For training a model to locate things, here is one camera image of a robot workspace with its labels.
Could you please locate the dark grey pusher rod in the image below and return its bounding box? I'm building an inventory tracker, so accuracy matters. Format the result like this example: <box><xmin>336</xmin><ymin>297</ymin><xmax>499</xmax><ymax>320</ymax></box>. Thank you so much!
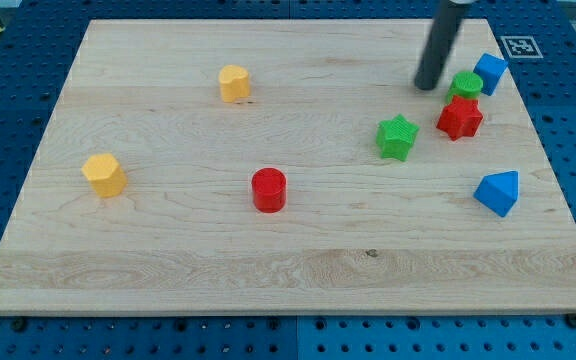
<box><xmin>414</xmin><ymin>0</ymin><xmax>468</xmax><ymax>91</ymax></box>

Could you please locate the yellow heart block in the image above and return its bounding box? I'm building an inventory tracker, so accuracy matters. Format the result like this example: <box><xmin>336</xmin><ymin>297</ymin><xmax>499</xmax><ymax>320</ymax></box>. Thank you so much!
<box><xmin>218</xmin><ymin>64</ymin><xmax>251</xmax><ymax>103</ymax></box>

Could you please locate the blue cube block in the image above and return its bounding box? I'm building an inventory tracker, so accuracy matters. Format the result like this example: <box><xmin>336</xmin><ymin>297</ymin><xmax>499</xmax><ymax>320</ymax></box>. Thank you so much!
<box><xmin>473</xmin><ymin>53</ymin><xmax>508</xmax><ymax>96</ymax></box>

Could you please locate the green cylinder block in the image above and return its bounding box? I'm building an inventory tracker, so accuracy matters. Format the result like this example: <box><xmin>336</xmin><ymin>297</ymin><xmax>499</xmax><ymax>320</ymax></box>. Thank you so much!
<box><xmin>445</xmin><ymin>71</ymin><xmax>484</xmax><ymax>104</ymax></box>

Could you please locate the white fiducial marker tag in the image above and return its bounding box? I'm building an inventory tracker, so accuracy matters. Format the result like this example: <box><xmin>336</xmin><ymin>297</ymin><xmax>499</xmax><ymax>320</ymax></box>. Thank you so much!
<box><xmin>501</xmin><ymin>35</ymin><xmax>543</xmax><ymax>59</ymax></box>

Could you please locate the red star block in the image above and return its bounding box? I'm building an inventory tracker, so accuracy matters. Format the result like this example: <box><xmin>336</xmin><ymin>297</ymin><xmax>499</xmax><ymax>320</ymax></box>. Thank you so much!
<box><xmin>436</xmin><ymin>95</ymin><xmax>483</xmax><ymax>141</ymax></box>

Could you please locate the green star block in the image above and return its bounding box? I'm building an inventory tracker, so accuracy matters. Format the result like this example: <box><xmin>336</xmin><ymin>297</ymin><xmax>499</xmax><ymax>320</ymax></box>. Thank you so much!
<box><xmin>376</xmin><ymin>114</ymin><xmax>419</xmax><ymax>162</ymax></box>

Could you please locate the blue triangle block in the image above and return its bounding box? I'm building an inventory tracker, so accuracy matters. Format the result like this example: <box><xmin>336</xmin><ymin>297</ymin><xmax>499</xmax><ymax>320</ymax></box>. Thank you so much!
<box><xmin>473</xmin><ymin>170</ymin><xmax>519</xmax><ymax>217</ymax></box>

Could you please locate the red cylinder block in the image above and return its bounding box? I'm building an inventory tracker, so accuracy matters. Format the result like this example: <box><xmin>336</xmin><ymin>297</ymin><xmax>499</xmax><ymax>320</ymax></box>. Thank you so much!
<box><xmin>251</xmin><ymin>167</ymin><xmax>287</xmax><ymax>213</ymax></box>

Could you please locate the light wooden board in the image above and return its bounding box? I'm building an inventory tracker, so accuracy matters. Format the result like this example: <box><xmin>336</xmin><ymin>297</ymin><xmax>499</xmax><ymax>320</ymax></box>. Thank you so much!
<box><xmin>0</xmin><ymin>19</ymin><xmax>576</xmax><ymax>317</ymax></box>

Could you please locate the yellow hexagon block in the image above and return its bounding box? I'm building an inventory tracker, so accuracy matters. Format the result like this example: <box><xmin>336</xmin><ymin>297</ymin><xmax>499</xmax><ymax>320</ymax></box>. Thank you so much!
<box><xmin>81</xmin><ymin>153</ymin><xmax>128</xmax><ymax>198</ymax></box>

